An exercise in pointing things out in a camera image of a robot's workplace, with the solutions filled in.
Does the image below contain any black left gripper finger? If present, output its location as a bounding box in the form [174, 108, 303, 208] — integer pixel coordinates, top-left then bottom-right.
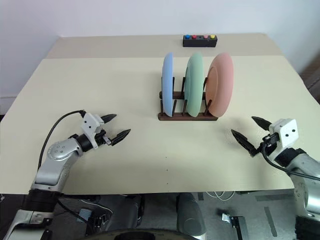
[100, 113, 118, 124]
[109, 128, 132, 147]

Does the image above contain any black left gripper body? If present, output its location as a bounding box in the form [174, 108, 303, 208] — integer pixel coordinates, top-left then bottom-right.
[93, 126, 113, 148]

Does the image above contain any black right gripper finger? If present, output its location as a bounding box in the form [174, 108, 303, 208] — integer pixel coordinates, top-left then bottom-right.
[251, 115, 272, 132]
[230, 128, 257, 154]

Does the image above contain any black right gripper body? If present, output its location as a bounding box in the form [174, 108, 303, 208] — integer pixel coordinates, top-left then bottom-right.
[250, 133, 280, 157]

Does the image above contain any pink-red plate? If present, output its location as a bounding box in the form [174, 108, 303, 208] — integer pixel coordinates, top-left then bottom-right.
[206, 51, 236, 118]

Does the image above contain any brown wooden dish rack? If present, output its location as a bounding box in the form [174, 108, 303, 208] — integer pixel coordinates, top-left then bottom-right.
[157, 76, 218, 123]

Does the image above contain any blue plate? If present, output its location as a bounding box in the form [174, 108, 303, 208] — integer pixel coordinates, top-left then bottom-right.
[161, 51, 175, 118]

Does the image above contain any green plate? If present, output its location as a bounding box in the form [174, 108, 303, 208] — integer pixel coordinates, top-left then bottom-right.
[184, 52, 205, 118]

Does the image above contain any black table foot with caster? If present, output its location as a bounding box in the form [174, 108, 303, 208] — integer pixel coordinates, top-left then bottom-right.
[220, 212, 247, 240]

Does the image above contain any dark grey rounded shape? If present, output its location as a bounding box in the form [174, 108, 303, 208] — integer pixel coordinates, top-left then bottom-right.
[175, 192, 207, 236]

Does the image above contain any black button box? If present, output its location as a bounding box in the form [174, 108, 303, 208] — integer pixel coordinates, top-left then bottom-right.
[182, 34, 218, 49]

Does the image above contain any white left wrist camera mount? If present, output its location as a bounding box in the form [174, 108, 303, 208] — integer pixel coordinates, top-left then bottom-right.
[80, 112, 105, 149]

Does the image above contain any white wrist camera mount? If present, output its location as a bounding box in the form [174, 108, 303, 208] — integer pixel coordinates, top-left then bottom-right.
[80, 112, 105, 149]
[268, 118, 300, 161]

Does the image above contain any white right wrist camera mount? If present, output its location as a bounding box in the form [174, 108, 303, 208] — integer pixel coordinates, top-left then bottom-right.
[268, 118, 300, 161]

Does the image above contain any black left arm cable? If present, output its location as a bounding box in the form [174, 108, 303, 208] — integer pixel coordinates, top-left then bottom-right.
[37, 109, 86, 170]

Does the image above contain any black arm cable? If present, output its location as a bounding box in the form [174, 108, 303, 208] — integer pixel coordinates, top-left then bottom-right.
[37, 109, 86, 170]
[259, 142, 320, 181]

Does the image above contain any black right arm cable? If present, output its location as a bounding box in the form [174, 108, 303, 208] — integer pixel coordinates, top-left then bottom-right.
[259, 142, 320, 181]

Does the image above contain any thin white cable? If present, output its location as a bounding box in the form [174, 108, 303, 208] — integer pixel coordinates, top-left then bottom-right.
[206, 191, 237, 201]

